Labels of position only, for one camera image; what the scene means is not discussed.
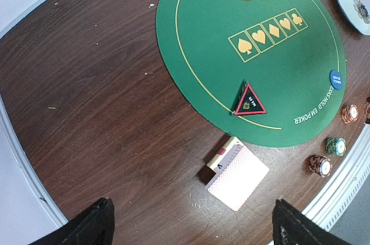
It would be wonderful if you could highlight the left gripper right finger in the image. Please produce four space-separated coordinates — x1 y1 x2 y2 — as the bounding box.
272 198 364 244

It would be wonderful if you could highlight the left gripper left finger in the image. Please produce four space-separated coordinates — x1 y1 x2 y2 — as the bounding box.
32 198 115 245

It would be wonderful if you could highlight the green poker chip stack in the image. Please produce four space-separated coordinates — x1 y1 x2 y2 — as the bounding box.
325 137 347 157

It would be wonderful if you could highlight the orange-red poker chip stack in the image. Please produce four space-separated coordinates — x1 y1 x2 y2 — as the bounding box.
341 104 359 124

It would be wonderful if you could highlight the black red all-in triangle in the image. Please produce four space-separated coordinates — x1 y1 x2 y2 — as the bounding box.
231 81 267 116

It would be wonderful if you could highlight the blue small blind button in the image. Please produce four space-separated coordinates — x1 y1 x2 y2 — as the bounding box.
329 70 343 90

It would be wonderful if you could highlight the brown poker chip stack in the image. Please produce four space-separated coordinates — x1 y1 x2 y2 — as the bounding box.
305 154 332 178

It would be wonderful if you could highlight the red-backed card deck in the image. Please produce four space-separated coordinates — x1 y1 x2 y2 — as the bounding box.
206 145 269 211

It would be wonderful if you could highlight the card deck box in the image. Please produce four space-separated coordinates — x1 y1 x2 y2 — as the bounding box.
197 136 244 185

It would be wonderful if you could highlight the round green poker mat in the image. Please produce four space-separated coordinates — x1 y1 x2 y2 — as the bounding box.
156 0 347 147

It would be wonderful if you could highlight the pale green ceramic plate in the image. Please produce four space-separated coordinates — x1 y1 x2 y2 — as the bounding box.
337 0 369 36

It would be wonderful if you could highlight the aluminium front rail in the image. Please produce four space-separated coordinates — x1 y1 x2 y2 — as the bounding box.
302 124 369 231

